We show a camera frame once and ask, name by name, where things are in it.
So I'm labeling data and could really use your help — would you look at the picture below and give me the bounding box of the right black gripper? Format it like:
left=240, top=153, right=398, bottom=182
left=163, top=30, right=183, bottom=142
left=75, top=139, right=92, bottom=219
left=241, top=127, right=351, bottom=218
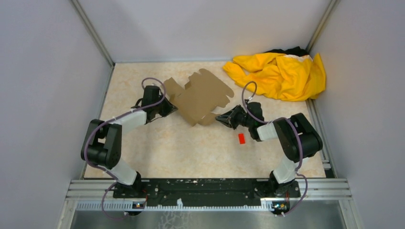
left=215, top=104, right=253, bottom=130

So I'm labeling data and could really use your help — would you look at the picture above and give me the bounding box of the brown cardboard box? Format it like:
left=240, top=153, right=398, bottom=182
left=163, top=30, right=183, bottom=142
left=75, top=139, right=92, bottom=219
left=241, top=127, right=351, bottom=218
left=164, top=69, right=234, bottom=126

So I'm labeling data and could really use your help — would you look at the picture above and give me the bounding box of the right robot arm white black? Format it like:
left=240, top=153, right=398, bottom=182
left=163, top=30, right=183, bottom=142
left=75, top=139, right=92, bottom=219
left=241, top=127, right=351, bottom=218
left=215, top=102, right=323, bottom=197

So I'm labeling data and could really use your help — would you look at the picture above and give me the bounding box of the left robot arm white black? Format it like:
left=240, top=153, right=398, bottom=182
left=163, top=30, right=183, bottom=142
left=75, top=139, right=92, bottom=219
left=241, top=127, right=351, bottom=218
left=81, top=85, right=177, bottom=198

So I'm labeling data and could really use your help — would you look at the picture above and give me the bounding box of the small red block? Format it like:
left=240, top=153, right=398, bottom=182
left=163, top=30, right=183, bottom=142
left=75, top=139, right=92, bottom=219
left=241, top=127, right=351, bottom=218
left=238, top=133, right=246, bottom=145

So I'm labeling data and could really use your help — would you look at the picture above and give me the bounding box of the yellow cloth garment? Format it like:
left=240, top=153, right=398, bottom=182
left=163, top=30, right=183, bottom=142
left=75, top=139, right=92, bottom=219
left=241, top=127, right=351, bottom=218
left=223, top=52, right=327, bottom=102

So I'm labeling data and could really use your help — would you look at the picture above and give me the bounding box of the black cloth behind yellow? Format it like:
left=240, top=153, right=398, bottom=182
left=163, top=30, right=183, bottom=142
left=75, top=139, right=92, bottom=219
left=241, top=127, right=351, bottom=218
left=265, top=46, right=309, bottom=57

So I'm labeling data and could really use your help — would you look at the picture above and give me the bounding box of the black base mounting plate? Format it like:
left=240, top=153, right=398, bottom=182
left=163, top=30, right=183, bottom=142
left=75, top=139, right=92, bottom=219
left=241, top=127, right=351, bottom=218
left=113, top=178, right=301, bottom=207

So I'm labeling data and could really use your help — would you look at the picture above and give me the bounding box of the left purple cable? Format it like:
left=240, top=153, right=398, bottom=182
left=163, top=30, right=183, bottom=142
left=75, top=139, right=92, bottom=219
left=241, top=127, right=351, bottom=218
left=84, top=77, right=167, bottom=221

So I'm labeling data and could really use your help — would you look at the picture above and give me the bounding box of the purple cable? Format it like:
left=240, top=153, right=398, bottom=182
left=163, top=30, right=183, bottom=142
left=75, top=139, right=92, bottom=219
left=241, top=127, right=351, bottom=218
left=84, top=77, right=167, bottom=221
left=241, top=81, right=309, bottom=218

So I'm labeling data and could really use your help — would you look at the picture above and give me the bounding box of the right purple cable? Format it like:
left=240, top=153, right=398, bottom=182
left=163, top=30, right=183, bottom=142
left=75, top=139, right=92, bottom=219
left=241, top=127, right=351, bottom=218
left=241, top=81, right=309, bottom=218

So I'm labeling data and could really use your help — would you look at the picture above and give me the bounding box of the aluminium frame rail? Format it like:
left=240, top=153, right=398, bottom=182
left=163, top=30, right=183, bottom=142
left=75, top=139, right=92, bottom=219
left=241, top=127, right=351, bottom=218
left=66, top=178, right=352, bottom=212

